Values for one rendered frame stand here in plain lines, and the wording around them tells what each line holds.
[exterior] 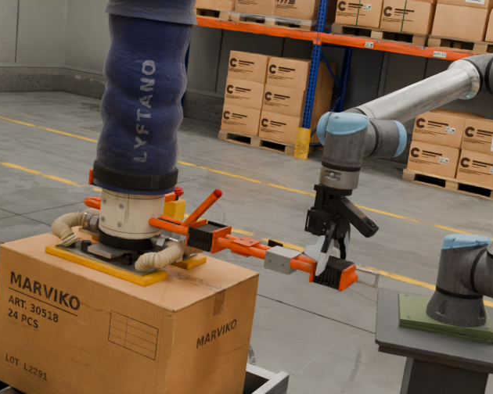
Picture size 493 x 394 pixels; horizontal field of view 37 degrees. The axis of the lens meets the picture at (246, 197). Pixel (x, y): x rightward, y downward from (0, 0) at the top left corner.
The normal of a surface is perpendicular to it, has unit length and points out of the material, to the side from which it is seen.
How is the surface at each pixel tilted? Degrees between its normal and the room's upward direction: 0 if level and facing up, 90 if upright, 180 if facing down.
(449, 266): 90
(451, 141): 91
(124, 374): 90
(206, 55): 90
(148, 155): 79
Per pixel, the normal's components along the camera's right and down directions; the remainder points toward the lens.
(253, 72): -0.51, 0.15
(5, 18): 0.85, 0.22
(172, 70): 0.73, 0.02
